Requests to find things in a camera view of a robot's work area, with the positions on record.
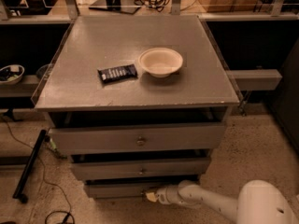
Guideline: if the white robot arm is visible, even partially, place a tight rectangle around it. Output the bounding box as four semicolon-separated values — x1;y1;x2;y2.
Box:
146;180;299;224

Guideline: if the grey top drawer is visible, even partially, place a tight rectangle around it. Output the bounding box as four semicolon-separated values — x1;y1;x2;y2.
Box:
50;123;226;155

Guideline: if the grey bottom drawer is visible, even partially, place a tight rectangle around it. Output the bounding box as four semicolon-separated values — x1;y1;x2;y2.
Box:
84;180;176;199

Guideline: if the grey shelf beam right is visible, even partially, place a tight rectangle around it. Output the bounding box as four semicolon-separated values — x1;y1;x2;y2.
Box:
227;69;282;91

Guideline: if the grey drawer cabinet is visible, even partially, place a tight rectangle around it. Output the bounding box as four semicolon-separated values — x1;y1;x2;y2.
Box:
35;15;239;185

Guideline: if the grey shelf beam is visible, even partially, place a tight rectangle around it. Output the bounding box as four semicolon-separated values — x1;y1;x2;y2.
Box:
0;75;40;98
227;69;282;91

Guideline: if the grey middle drawer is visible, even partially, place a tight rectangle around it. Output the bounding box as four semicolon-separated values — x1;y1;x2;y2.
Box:
71;158;210;180

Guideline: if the grey shelf beam left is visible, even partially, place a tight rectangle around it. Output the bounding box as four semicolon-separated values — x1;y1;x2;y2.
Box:
0;75;40;98

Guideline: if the black bar on floor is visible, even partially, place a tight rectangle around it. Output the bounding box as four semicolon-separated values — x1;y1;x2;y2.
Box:
12;130;47;203

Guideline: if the white paper bowl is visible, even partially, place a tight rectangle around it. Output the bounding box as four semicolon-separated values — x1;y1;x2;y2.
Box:
137;48;183;77

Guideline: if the black floor cable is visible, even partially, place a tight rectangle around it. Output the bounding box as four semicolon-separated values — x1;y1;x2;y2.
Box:
0;115;76;224

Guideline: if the grey drawer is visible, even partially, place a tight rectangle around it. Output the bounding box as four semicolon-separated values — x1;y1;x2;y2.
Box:
84;180;176;199
71;158;210;180
50;123;226;155

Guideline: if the white bowl with items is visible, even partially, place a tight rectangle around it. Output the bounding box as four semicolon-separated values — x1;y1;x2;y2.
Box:
0;64;25;85

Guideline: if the black monitor stand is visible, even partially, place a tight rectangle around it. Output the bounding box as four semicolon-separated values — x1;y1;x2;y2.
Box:
89;0;141;15

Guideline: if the dark snack bar wrapper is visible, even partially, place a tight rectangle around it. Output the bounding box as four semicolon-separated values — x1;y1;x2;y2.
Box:
97;64;137;84

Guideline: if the white and yellow gripper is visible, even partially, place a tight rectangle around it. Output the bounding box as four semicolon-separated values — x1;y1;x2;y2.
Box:
145;185;180;205

